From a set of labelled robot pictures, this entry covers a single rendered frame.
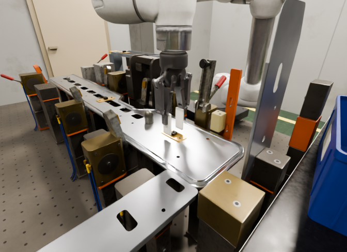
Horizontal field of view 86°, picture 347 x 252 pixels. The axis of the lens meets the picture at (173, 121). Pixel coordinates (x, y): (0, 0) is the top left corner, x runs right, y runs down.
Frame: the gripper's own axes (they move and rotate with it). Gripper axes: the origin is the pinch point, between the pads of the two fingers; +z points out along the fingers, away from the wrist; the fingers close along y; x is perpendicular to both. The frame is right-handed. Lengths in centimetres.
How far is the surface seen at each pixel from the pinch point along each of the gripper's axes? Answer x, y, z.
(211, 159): 15.7, 1.4, 4.8
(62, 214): -24, 33, 35
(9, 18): -338, -6, -39
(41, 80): -102, 15, 3
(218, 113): 8.1, -12.0, -1.8
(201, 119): 0.9, -13.1, 3.2
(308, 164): 34.0, -9.3, 1.7
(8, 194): -49, 46, 35
